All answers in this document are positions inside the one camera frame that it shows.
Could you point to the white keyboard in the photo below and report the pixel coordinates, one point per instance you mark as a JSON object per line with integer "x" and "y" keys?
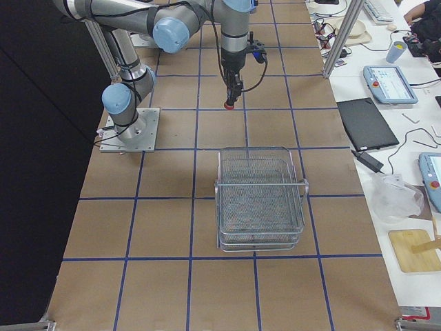
{"x": 377, "y": 13}

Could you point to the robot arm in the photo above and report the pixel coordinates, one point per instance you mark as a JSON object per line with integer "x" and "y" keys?
{"x": 170, "y": 26}
{"x": 110, "y": 24}

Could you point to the clear plastic bag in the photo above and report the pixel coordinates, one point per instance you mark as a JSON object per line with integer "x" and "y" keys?
{"x": 393, "y": 198}

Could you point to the blue teach pendant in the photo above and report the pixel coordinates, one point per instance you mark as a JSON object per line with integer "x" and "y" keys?
{"x": 388, "y": 85}
{"x": 429, "y": 165}

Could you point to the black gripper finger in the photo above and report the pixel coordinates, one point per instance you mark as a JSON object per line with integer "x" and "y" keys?
{"x": 236, "y": 91}
{"x": 229, "y": 92}

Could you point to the aluminium frame post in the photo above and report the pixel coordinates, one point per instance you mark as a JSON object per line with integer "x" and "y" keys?
{"x": 348, "y": 22}

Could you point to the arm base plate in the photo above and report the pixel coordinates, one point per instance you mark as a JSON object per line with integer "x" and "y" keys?
{"x": 140, "y": 136}

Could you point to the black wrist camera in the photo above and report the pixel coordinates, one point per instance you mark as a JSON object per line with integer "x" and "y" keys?
{"x": 256, "y": 48}

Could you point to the black power adapter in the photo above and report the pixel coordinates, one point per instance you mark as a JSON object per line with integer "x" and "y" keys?
{"x": 367, "y": 160}

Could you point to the blue cup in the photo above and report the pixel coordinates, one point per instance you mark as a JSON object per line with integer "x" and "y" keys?
{"x": 395, "y": 51}

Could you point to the red push button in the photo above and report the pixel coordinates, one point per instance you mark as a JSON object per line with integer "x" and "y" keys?
{"x": 229, "y": 104}

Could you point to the beige round plate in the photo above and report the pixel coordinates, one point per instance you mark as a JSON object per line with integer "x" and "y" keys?
{"x": 357, "y": 35}

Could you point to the grey power strip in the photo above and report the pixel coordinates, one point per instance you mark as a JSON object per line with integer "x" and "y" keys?
{"x": 324, "y": 33}

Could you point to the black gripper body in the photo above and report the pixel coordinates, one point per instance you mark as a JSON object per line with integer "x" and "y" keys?
{"x": 233, "y": 62}

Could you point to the silver wire mesh shelf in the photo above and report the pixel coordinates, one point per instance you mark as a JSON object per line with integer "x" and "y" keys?
{"x": 258, "y": 200}

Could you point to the black laptop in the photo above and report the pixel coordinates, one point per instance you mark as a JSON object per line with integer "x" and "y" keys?
{"x": 365, "y": 126}

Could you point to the wooden cutting board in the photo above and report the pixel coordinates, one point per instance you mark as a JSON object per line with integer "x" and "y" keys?
{"x": 415, "y": 251}

